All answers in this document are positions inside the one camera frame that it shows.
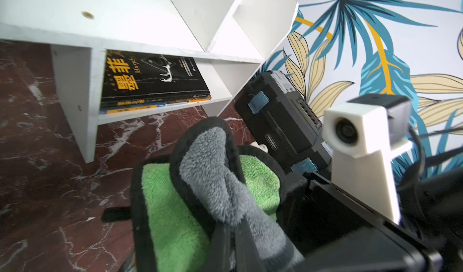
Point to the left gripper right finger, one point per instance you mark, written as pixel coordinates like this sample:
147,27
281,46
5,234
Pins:
246,252

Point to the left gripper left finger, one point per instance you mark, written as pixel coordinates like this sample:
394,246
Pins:
218,257

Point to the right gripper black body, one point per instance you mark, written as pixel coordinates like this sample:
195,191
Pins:
335,234

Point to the grey and green microfibre cloth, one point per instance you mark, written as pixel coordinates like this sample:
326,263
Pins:
177,200

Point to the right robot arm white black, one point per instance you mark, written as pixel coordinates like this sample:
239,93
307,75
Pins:
433,209

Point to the white wooden bookshelf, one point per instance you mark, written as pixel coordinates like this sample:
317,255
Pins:
230,40

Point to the white plastic pipe fitting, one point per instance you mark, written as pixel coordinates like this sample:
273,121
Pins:
262,147

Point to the black plastic toolbox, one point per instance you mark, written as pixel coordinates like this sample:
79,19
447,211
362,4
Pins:
278,117

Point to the black book with yellow text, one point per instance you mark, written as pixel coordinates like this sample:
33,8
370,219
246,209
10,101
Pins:
135,81

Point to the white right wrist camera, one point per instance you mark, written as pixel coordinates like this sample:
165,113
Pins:
366,134

